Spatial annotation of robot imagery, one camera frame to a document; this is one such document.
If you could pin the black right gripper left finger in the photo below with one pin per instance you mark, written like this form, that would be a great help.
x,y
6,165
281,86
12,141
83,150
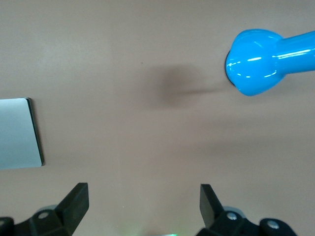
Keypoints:
x,y
76,206

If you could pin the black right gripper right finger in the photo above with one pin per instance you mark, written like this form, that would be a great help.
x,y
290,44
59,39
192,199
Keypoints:
x,y
209,209

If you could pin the grey laptop computer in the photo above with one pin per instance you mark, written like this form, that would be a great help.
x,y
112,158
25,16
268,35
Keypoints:
x,y
17,132

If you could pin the brown table cover sheet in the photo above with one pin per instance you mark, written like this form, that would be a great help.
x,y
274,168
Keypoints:
x,y
123,61

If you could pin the blue desk lamp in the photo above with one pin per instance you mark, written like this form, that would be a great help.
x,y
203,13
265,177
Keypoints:
x,y
253,61

